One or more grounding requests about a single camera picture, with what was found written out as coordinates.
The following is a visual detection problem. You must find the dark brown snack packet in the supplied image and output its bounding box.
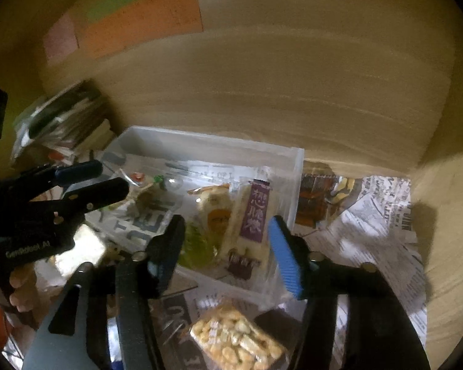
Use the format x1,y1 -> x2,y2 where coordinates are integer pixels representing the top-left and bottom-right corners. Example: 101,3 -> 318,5
252,308 -> 305,355

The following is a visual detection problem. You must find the orange paper note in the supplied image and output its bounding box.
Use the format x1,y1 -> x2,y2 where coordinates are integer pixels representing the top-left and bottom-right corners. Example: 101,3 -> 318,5
75,0 -> 204,59

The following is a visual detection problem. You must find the stack of books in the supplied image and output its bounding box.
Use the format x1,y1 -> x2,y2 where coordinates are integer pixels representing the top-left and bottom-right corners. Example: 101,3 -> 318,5
11,81 -> 116,162

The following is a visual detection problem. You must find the person's left hand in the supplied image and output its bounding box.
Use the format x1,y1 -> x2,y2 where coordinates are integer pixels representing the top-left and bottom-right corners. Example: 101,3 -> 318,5
8,264 -> 39,315

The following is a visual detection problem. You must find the orange label snack packet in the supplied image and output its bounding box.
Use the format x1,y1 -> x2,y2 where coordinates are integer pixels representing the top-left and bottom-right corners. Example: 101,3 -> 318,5
188,184 -> 232,240

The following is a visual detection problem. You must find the silver foil packet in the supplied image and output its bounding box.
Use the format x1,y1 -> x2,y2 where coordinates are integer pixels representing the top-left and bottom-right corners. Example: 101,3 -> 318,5
58,224 -> 109,274

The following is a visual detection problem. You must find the white purple label snack packet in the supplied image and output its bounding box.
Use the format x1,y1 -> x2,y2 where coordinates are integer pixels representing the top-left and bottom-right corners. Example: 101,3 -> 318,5
220,179 -> 273,280

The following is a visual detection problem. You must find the newspaper sheet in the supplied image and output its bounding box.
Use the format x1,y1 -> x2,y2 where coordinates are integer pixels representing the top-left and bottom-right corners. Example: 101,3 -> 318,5
8,175 -> 429,370

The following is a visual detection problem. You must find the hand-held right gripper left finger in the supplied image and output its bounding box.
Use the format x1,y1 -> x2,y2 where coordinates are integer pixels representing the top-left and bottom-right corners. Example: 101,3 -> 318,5
23,214 -> 186,370

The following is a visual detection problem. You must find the peanut candy packet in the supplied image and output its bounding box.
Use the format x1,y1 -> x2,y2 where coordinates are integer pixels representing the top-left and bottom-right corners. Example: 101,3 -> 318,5
189,302 -> 286,370

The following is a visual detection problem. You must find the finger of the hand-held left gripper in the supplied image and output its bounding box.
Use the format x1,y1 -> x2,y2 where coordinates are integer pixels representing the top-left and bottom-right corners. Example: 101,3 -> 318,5
0,160 -> 103,201
27,177 -> 130,236

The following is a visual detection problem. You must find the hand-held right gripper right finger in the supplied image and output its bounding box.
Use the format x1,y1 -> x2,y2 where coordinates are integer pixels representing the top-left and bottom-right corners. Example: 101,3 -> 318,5
269,216 -> 429,370

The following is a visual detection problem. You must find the green snack packet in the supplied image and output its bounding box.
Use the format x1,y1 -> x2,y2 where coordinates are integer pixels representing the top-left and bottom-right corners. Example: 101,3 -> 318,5
177,224 -> 220,268

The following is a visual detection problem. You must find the orange brown snack packet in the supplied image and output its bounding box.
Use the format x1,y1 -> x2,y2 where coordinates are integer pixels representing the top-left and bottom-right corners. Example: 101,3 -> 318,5
295,166 -> 361,228

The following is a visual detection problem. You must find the clear plastic container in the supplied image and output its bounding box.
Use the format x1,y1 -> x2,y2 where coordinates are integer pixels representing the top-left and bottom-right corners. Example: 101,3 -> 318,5
89,125 -> 305,313

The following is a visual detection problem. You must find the pink paper note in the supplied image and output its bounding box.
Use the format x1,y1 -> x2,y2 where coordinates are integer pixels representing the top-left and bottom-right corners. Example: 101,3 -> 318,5
42,11 -> 80,66

